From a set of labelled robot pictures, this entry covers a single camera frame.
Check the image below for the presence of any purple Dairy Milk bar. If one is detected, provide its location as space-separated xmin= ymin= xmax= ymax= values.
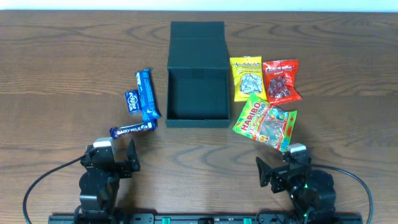
xmin=109 ymin=121 xmax=157 ymax=139

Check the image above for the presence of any blue Eclipse mints box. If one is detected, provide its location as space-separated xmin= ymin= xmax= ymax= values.
xmin=124 ymin=90 xmax=142 ymax=115

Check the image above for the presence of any blue Oreo cookie pack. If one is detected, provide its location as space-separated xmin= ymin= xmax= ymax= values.
xmin=136 ymin=68 xmax=160 ymax=122

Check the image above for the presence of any Haribo gummy candy bag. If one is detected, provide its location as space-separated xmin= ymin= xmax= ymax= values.
xmin=233 ymin=94 xmax=297 ymax=153

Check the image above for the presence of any dark green gift box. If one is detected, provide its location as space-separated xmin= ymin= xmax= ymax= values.
xmin=165 ymin=21 xmax=231 ymax=128

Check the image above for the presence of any red Hacks candy bag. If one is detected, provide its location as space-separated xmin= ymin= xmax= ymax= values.
xmin=262 ymin=60 xmax=302 ymax=105

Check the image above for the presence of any yellow Hacks candy bag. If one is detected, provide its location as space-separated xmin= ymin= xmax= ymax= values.
xmin=229 ymin=56 xmax=267 ymax=102

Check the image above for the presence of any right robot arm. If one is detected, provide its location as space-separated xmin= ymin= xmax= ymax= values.
xmin=256 ymin=151 xmax=336 ymax=223

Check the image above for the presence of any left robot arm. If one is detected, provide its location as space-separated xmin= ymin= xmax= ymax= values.
xmin=73 ymin=137 xmax=141 ymax=223

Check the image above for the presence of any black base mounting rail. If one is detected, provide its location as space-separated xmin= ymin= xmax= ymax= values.
xmin=48 ymin=212 xmax=364 ymax=224

